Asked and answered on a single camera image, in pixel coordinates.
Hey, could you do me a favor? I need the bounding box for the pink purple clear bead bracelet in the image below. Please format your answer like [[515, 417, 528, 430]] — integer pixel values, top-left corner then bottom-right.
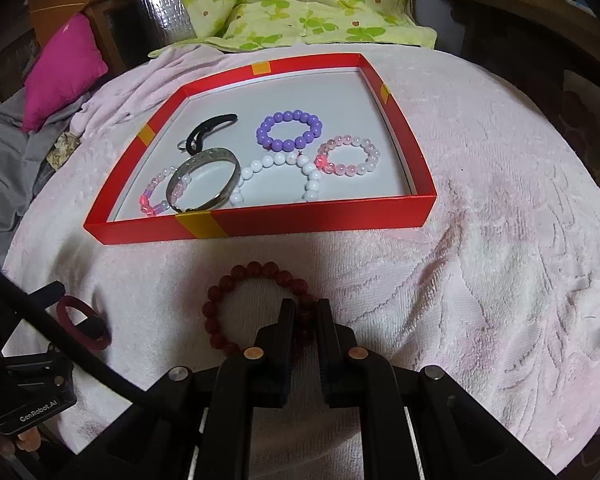
[[139, 167, 187, 217]]

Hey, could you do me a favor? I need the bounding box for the green clover print quilt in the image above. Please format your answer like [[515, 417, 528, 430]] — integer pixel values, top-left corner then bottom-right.
[[147, 0, 439, 59]]

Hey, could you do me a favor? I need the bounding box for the red cardboard box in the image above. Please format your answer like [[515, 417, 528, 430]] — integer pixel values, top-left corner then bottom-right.
[[83, 52, 438, 246]]

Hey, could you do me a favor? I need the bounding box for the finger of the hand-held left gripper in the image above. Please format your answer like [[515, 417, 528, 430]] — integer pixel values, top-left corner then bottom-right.
[[7, 281, 67, 312], [66, 310, 107, 343]]

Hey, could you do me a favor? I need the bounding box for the magenta pillow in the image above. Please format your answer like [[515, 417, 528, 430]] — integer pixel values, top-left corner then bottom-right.
[[21, 12, 110, 134]]

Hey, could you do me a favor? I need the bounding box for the small patterned cloth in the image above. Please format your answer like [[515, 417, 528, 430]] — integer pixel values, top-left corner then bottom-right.
[[46, 131, 84, 169]]

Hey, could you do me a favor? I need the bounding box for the pink textured blanket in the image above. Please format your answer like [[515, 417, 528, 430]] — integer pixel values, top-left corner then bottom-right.
[[2, 42, 600, 477]]

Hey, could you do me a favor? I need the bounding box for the wooden chair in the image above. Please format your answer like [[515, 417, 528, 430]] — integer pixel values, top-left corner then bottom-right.
[[414, 0, 600, 203]]

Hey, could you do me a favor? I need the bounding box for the dark red bead bracelet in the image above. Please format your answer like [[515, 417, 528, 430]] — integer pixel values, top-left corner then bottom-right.
[[201, 260, 322, 362]]

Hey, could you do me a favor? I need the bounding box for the maroon bangle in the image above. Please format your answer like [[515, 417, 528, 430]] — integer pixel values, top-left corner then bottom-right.
[[57, 295, 113, 351]]

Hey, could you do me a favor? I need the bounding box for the pink white bead bracelet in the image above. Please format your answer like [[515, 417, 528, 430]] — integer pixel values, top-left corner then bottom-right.
[[314, 134, 383, 179]]

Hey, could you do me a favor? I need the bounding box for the person's left hand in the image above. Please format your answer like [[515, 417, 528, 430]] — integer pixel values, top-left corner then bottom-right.
[[0, 427, 44, 462]]

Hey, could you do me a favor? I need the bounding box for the silver metal bangle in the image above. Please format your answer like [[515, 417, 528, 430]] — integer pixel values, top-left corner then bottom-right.
[[165, 147, 242, 213]]

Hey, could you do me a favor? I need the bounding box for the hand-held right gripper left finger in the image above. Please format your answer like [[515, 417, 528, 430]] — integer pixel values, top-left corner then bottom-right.
[[80, 298, 298, 480]]

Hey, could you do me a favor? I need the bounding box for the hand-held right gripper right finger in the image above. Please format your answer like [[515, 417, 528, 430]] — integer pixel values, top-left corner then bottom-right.
[[316, 298, 556, 480]]

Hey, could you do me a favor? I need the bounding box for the silver foil board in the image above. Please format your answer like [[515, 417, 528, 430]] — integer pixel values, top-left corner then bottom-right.
[[129, 0, 202, 50]]

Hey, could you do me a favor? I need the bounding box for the orange wooden cabinet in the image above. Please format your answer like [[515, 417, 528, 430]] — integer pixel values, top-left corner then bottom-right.
[[24, 0, 137, 77]]

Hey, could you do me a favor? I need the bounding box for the black band bracelet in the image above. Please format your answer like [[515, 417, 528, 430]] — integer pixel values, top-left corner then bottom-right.
[[175, 112, 239, 154]]

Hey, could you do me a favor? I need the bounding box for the grey cloth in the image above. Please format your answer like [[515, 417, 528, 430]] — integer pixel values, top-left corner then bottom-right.
[[0, 92, 95, 272]]

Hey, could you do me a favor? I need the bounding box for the black cable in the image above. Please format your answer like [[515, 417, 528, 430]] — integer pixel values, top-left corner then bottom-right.
[[0, 259, 153, 406]]

